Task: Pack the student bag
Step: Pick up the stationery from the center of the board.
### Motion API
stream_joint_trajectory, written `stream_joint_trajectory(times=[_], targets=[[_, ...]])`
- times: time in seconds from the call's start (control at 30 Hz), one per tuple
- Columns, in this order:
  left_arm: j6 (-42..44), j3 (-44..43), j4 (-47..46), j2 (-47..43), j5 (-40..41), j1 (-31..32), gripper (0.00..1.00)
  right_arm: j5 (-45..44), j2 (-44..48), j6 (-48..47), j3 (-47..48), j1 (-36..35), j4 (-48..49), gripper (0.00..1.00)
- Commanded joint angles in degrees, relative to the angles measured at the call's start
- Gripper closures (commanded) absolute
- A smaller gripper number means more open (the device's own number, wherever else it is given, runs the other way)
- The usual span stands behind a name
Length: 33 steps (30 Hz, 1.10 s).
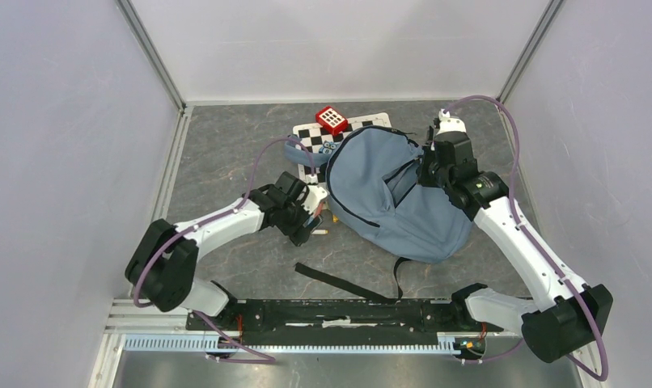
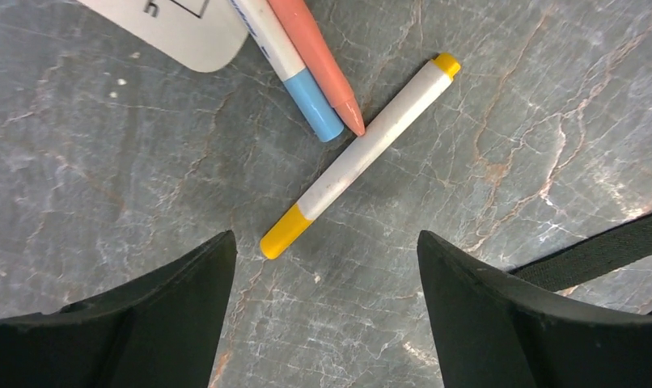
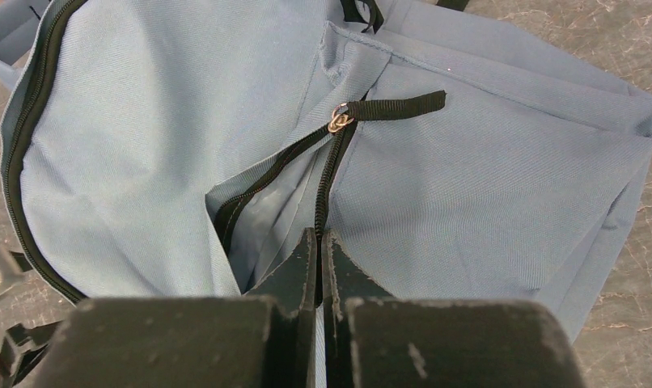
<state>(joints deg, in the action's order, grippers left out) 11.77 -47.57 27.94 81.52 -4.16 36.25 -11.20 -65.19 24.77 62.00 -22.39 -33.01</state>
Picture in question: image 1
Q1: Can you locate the black white checkerboard mat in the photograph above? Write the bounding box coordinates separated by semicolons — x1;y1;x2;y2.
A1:
292;112;391;154

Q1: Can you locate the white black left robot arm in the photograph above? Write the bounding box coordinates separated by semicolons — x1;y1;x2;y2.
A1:
125;171;328;330

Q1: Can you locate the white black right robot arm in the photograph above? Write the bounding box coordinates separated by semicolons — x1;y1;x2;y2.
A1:
417;131;613;363

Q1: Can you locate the red calculator toy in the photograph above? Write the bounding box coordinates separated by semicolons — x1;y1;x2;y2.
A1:
315;106;349;136

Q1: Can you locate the white slotted cable duct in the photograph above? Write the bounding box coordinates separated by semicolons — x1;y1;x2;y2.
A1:
123;334;459;355

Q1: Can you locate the blue student backpack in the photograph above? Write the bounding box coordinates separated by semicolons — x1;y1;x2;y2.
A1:
282;125;474;302

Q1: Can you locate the blue owl eraser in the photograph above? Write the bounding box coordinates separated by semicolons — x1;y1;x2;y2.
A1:
320;141;339;154

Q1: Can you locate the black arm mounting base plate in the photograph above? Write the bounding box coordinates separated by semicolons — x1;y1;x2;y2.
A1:
211;299;501;346

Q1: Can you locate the red pencil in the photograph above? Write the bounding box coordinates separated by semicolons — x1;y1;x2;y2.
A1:
314;201;325;217

